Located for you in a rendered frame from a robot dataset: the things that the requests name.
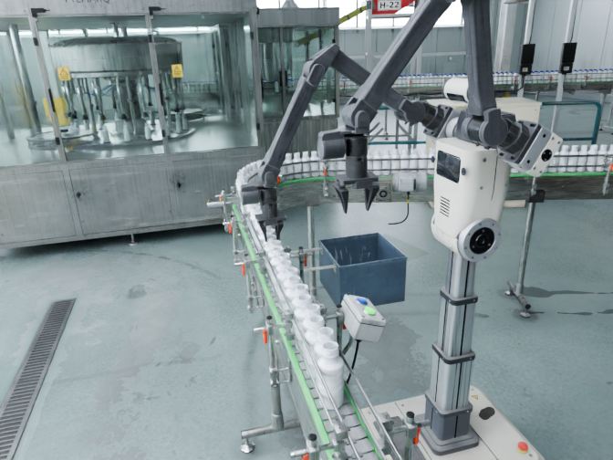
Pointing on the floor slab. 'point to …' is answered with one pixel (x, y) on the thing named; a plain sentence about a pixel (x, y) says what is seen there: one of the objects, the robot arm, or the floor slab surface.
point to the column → (505, 37)
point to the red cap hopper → (386, 10)
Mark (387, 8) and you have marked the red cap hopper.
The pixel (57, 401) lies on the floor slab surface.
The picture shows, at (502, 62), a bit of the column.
